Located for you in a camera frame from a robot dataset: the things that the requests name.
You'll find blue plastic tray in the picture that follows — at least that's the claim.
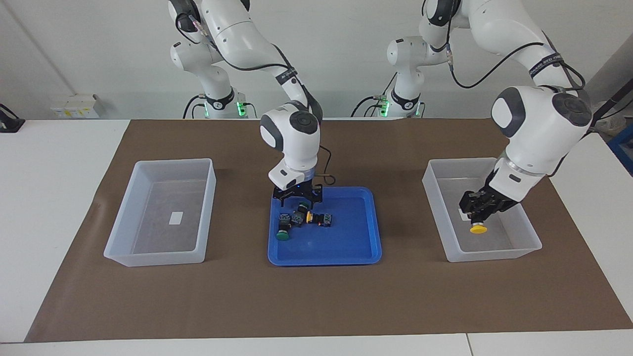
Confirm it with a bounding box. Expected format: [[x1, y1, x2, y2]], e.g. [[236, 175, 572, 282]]
[[268, 186, 383, 267]]

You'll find translucent white plastic box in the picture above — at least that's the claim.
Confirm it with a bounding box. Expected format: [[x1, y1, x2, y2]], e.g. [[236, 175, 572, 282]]
[[422, 158, 543, 263], [103, 158, 217, 267]]

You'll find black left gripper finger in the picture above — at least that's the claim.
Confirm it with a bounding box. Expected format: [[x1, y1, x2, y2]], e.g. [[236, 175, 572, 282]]
[[473, 203, 505, 224], [459, 191, 488, 211]]

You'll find white wall outlet box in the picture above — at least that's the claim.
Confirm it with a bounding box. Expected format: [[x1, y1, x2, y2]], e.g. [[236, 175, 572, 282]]
[[49, 94, 99, 119]]

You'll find black clamp mount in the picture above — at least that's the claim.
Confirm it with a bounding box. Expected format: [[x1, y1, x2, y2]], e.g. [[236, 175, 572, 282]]
[[0, 103, 25, 133]]

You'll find brown table mat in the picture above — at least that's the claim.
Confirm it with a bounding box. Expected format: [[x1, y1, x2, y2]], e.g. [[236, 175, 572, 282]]
[[25, 119, 633, 343]]

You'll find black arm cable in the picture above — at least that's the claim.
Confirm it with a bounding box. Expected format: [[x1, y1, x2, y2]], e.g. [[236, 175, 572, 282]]
[[445, 42, 587, 92], [176, 12, 336, 186]]

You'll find black pole stand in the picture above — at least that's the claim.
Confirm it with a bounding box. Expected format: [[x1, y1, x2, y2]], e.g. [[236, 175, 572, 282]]
[[591, 78, 633, 132]]

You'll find blue plastic crate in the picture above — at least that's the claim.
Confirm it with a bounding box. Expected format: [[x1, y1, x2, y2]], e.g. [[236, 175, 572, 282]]
[[607, 124, 633, 176]]

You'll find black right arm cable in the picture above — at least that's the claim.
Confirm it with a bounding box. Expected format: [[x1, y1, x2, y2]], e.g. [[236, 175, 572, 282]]
[[176, 12, 336, 186]]

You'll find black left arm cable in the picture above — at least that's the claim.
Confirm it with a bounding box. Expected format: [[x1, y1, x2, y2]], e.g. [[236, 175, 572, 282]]
[[445, 42, 587, 92]]

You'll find large-cap green push button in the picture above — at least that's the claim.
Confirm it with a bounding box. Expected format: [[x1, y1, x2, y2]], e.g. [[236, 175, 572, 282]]
[[276, 213, 293, 242]]

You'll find small-cap yellow push button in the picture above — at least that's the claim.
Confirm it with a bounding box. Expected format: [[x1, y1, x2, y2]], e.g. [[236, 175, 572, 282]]
[[306, 211, 333, 228]]

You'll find small-cap green push button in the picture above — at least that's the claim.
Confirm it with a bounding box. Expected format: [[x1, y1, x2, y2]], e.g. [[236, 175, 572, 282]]
[[291, 203, 310, 228]]

